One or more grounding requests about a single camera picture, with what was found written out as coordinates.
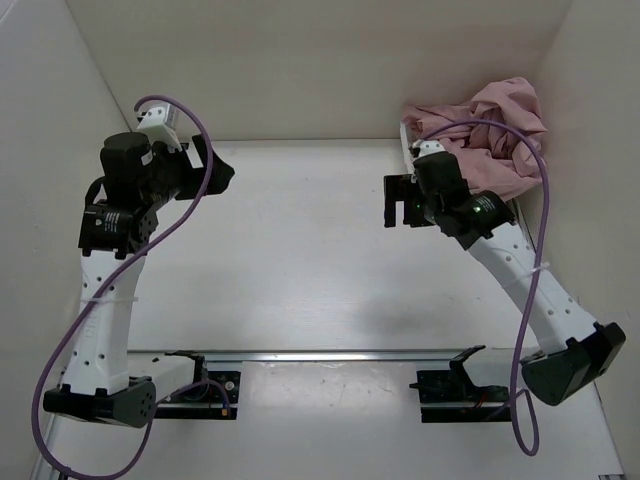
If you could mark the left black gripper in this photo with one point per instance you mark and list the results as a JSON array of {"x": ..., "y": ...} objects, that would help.
[{"x": 196, "y": 177}]

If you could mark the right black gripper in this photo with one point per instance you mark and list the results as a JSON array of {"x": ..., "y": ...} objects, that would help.
[{"x": 397, "y": 188}]

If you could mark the pink trousers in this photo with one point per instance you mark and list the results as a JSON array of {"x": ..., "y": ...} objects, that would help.
[{"x": 489, "y": 157}]

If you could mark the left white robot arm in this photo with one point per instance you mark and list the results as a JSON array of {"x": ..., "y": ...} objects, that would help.
[{"x": 102, "y": 383}]

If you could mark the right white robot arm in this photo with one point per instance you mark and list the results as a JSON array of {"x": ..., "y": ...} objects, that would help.
[{"x": 574, "y": 348}]

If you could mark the white plastic basket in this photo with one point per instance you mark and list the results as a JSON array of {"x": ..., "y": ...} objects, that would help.
[{"x": 405, "y": 136}]

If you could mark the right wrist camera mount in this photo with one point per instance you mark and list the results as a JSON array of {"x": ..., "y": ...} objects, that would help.
[{"x": 421, "y": 148}]

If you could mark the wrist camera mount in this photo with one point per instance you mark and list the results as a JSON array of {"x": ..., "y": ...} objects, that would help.
[
  {"x": 158, "y": 123},
  {"x": 421, "y": 148}
]

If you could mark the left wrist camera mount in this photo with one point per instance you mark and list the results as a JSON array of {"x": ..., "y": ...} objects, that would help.
[{"x": 158, "y": 123}]

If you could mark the aluminium front rail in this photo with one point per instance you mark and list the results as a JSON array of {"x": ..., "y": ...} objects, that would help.
[{"x": 330, "y": 356}]

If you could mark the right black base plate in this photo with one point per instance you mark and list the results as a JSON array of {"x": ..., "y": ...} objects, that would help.
[{"x": 450, "y": 395}]

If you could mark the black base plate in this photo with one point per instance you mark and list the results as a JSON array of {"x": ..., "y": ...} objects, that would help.
[
  {"x": 188, "y": 386},
  {"x": 450, "y": 395}
]

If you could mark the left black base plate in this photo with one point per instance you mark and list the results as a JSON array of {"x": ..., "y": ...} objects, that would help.
[{"x": 188, "y": 386}]

